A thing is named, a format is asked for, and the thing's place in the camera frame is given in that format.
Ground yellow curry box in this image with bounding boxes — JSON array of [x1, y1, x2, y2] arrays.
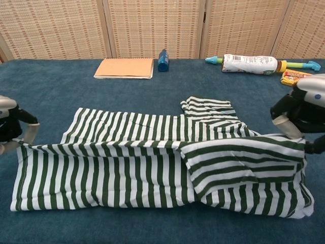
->
[[280, 69, 314, 86]]

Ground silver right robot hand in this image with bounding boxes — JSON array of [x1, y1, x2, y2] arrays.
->
[[270, 73, 325, 155]]

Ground orange spiral notebook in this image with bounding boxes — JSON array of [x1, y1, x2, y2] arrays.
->
[[93, 57, 155, 80]]

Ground green blue toy water pump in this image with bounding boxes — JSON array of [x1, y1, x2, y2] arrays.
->
[[205, 56, 323, 72]]

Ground white labelled bottle brown cap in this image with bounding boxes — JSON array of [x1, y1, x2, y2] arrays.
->
[[221, 53, 287, 76]]

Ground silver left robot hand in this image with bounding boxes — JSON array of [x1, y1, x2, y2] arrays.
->
[[0, 95, 41, 155]]

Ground woven folding screen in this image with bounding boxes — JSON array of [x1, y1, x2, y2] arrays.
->
[[0, 0, 325, 64]]

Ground green white striped T-shirt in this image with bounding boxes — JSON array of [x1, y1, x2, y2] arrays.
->
[[10, 95, 315, 220]]

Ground small blue bottle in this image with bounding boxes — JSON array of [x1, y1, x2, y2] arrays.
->
[[157, 49, 169, 72]]

